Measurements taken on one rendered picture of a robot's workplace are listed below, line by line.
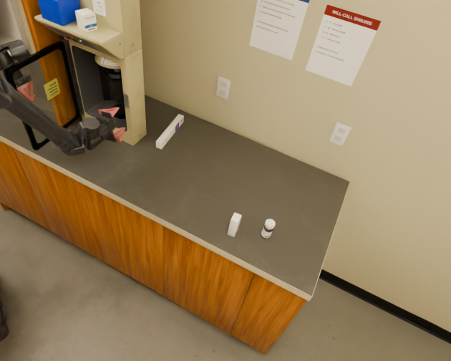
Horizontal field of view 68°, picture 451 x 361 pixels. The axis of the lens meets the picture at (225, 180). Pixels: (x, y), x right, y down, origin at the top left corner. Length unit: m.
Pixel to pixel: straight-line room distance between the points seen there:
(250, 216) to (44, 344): 1.41
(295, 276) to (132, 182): 0.81
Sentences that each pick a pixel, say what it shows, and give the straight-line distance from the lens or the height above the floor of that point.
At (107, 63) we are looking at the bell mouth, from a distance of 1.60.
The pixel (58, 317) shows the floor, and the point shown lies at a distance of 2.34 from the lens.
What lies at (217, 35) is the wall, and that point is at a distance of 1.71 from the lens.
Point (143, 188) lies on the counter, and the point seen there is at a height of 0.94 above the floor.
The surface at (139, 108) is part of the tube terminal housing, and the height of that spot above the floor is 1.13.
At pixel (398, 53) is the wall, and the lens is 1.52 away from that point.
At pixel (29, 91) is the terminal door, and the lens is 1.60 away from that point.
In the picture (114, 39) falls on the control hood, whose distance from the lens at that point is 1.40.
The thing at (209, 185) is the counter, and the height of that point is 0.94.
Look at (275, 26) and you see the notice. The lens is 1.58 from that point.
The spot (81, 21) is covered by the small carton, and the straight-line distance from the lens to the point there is 1.43.
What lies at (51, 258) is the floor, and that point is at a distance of 2.54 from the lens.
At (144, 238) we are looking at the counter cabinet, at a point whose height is 0.66.
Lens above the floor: 2.11
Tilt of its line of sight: 47 degrees down
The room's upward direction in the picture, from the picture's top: 11 degrees clockwise
